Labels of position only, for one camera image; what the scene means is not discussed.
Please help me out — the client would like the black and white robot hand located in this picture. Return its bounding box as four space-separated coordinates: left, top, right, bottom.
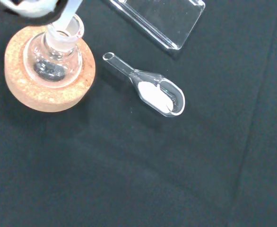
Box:
0 0 69 25

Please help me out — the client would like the clear round-bottom flask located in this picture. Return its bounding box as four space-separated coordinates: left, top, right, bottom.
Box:
22 13 85 89

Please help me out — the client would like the clear glass weighing funnel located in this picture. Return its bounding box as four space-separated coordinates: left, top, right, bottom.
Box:
102 52 186 118

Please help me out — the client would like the clear acrylic funnel stand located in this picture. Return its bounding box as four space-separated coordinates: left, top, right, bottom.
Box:
108 0 207 51

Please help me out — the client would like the white powder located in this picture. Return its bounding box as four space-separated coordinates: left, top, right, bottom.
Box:
138 80 175 114

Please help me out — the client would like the black bench cloth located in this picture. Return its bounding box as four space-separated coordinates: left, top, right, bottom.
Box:
0 0 277 227

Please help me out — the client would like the cork ring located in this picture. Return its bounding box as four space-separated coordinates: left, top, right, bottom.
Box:
4 24 97 113

